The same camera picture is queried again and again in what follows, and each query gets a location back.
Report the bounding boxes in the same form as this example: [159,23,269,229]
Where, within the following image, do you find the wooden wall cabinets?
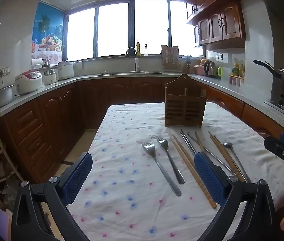
[181,0,254,48]

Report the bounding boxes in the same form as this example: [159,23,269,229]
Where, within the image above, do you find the steel fork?
[153,135,185,184]
[142,142,182,197]

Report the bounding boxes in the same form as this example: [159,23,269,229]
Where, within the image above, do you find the wooden dish rack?
[161,45,184,73]

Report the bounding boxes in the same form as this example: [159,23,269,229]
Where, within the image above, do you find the white floral tablecloth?
[67,102,284,241]

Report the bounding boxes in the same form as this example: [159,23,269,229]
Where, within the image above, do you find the curved kitchen faucet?
[125,47,141,73]

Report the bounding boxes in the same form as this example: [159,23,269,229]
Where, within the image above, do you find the steel spoon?
[222,142,252,183]

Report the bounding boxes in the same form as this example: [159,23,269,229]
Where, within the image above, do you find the scissors and knife holder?
[183,54,192,74]

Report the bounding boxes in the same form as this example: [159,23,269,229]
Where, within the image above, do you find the wooden base cabinets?
[0,77,284,184]

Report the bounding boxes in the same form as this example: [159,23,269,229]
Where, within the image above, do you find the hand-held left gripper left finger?
[11,152,93,241]

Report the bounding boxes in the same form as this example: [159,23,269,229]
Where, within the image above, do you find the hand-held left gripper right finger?
[194,152,276,241]

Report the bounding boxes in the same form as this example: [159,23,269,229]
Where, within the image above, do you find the row of spice jars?
[229,76,244,86]

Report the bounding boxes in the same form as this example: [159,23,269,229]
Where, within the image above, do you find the metal chopstick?
[182,133,196,155]
[180,130,197,156]
[187,133,236,175]

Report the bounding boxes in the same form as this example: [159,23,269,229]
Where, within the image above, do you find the tall white rice cooker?
[57,61,74,80]

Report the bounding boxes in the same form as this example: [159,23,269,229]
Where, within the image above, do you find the metal cooker inner pot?
[0,85,14,109]

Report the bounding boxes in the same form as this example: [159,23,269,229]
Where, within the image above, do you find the tropical fruit wall poster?
[31,2,65,67]

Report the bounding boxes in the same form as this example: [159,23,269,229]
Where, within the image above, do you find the large kitchen window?
[64,0,204,62]

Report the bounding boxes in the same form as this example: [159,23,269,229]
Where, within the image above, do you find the steel electric kettle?
[204,60,217,78]

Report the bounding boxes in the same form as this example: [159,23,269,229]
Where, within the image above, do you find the white and red rice cooker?
[15,71,43,96]

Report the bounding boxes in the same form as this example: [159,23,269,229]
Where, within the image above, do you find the small white kitchen appliance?
[43,69,58,85]

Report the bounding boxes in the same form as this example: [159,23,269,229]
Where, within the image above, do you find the wooden utensil holder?
[165,73,207,128]

